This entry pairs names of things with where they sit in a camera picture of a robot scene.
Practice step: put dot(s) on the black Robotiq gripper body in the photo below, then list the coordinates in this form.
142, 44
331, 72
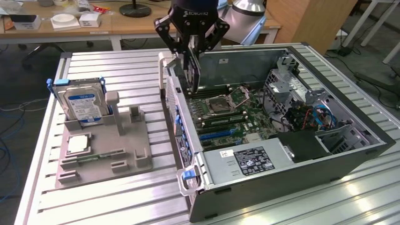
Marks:
194, 21

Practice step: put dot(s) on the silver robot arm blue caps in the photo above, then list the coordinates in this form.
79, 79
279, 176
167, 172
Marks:
247, 25

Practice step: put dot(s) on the black lamp base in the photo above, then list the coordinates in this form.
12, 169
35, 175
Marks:
135, 10

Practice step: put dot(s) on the red packet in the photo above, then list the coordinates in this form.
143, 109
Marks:
100, 9

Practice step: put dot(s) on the small white box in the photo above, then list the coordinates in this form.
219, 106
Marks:
88, 20

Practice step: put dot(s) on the black RAM slot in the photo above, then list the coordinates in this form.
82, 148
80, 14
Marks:
214, 93
214, 88

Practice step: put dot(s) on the metal socket cover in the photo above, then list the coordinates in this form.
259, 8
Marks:
240, 92

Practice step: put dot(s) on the perforated metal disk bay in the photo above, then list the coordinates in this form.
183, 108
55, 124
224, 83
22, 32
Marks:
282, 86

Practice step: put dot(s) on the white round holder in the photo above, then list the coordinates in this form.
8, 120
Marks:
64, 21

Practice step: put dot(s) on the CPU socket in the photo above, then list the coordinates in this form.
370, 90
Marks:
219, 105

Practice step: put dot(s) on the green motherboard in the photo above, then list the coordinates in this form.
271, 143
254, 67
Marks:
250, 112

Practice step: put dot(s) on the grey cup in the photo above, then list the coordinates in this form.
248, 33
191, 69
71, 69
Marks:
47, 2

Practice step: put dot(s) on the green RAM stick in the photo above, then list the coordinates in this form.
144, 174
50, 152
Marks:
94, 157
223, 120

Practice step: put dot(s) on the black power adapter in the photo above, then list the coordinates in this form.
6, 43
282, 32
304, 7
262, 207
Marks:
343, 51

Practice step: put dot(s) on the blue slot clip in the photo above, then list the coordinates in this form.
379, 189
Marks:
178, 122
190, 156
187, 147
183, 137

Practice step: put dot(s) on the silver hard disk blue label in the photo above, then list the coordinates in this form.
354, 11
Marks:
82, 103

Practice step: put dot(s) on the long PCIe expansion slot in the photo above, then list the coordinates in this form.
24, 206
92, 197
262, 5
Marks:
220, 128
216, 136

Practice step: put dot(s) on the white box black lid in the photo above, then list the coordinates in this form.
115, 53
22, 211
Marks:
27, 21

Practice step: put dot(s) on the small orange box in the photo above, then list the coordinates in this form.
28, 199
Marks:
7, 24

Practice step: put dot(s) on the grey parts rack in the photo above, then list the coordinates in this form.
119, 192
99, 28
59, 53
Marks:
124, 145

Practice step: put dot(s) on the black fan shroud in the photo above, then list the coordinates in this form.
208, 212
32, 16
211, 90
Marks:
300, 145

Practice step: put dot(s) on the silver CPU chip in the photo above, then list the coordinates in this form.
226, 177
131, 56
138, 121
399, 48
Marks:
78, 144

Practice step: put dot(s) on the grey power supply unit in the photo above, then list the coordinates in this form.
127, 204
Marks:
250, 161

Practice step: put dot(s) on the grey metal disk bay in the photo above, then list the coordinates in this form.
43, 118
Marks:
343, 140

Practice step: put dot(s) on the black open PC case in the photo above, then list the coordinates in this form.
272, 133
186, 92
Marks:
282, 192

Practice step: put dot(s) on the black case switch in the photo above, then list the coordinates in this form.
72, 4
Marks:
178, 90

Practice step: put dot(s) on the wooden desk white frame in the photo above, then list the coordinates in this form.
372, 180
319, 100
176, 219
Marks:
47, 32

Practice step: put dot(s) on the white table frame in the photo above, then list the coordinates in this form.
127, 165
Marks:
375, 22

